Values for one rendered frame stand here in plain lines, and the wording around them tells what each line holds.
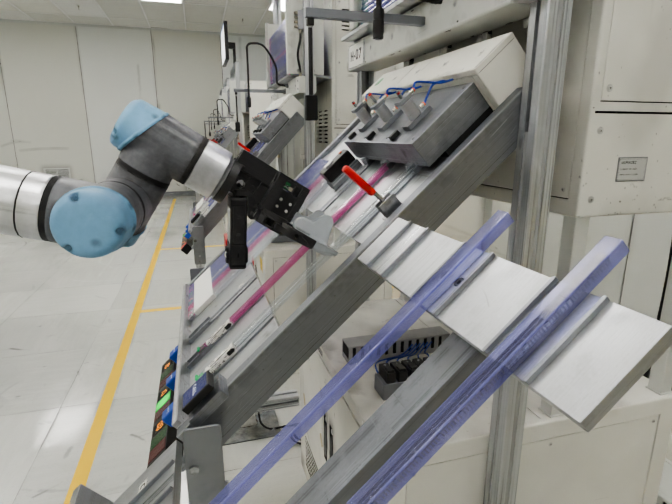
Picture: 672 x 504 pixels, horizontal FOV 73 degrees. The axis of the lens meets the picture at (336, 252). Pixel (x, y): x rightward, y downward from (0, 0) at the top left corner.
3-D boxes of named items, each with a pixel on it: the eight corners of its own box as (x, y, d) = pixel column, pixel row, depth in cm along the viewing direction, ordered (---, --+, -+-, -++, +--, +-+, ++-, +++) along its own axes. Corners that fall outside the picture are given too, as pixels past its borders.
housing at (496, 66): (522, 142, 71) (473, 68, 66) (394, 140, 117) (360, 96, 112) (557, 106, 72) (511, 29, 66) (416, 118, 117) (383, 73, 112)
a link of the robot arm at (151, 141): (110, 146, 66) (139, 94, 65) (181, 185, 70) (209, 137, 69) (99, 149, 59) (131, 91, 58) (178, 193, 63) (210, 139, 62)
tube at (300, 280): (201, 385, 73) (196, 381, 73) (201, 380, 75) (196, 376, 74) (423, 166, 75) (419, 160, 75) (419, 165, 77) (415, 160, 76)
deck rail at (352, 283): (209, 459, 66) (175, 437, 64) (208, 450, 68) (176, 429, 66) (546, 118, 69) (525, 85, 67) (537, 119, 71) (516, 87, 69)
